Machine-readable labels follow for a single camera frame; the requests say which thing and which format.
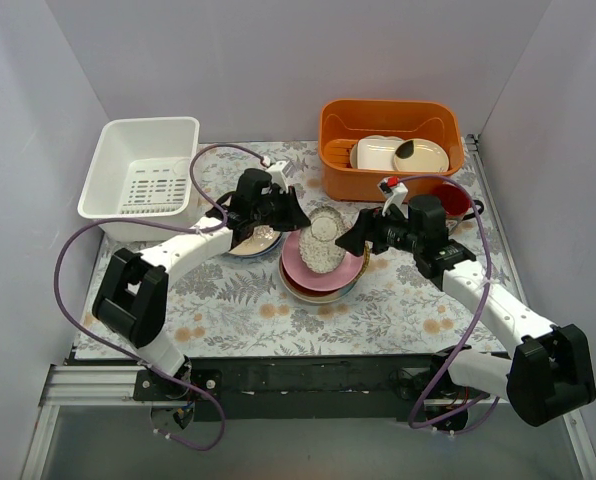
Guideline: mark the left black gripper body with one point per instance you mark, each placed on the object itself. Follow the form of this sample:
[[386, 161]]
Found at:
[[282, 207]]

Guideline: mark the white plastic bin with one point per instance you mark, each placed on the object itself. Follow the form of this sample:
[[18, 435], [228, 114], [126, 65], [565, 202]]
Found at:
[[140, 171]]

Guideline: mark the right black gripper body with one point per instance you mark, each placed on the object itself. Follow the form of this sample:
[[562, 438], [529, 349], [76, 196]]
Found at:
[[369, 228]]

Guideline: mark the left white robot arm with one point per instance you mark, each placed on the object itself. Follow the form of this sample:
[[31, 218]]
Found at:
[[132, 298]]

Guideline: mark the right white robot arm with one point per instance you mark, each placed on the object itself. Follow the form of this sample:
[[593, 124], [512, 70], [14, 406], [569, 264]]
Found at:
[[548, 371]]

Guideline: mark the red and black mug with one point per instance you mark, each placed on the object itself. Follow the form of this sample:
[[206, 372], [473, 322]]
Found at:
[[457, 205]]

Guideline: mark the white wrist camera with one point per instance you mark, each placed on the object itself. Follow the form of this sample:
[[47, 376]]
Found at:
[[279, 170], [394, 191]]

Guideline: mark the cream and blue plate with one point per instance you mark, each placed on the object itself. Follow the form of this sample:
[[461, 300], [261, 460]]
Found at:
[[282, 269]]

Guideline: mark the cream green floral plate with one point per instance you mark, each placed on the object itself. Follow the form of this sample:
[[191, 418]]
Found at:
[[263, 238]]

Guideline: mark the blue plate under cream plate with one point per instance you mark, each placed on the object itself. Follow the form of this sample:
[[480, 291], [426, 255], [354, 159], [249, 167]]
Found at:
[[268, 251]]

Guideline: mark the white rectangular dish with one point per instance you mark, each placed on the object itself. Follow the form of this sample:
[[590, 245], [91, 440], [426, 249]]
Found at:
[[375, 152]]

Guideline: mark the pink round plate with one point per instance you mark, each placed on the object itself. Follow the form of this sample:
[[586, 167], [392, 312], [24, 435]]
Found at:
[[298, 271]]

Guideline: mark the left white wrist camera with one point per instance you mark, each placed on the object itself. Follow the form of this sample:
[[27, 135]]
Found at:
[[279, 170]]

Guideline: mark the floral patterned table mat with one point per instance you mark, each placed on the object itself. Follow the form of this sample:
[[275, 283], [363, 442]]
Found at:
[[231, 306]]

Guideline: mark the red-brown scalloped plate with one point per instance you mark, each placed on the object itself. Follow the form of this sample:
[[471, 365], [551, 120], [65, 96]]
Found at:
[[315, 296]]

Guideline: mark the woven bamboo pattern plate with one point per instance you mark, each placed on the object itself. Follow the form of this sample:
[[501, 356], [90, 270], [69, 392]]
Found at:
[[366, 261]]

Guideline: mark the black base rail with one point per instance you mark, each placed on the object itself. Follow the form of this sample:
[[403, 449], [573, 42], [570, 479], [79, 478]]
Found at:
[[316, 387]]

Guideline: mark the cream plate with black mark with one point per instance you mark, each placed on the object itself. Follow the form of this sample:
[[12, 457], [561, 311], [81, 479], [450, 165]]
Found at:
[[420, 156]]

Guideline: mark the speckled glass oval dish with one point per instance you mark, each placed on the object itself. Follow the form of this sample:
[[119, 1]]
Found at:
[[317, 242]]

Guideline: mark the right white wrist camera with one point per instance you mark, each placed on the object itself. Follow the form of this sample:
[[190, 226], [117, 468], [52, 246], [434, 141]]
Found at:
[[394, 191]]

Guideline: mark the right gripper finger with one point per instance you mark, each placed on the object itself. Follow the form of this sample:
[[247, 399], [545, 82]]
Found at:
[[365, 223], [353, 241]]

